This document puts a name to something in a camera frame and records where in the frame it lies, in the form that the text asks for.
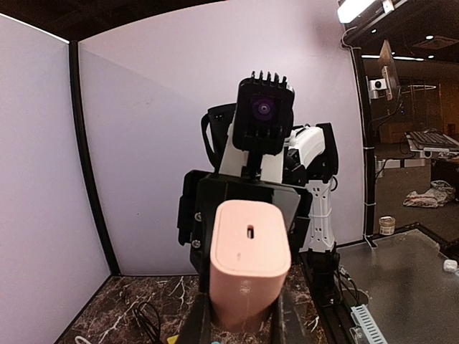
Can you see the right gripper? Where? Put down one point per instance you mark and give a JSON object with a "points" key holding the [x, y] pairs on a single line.
{"points": [[203, 192]]}

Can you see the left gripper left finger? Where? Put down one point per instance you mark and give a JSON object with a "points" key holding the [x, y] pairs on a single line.
{"points": [[198, 324]]}

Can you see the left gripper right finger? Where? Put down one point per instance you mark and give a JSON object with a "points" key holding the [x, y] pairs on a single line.
{"points": [[286, 326]]}

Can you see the white slotted cable duct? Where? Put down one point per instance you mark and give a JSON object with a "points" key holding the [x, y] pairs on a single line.
{"points": [[365, 330]]}

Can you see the pink charger cube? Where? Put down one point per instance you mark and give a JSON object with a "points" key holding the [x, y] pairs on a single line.
{"points": [[249, 261]]}

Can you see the yellow cube socket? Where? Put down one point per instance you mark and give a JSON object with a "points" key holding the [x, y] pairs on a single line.
{"points": [[172, 339]]}

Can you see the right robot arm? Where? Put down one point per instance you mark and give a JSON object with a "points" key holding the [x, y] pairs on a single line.
{"points": [[316, 173]]}

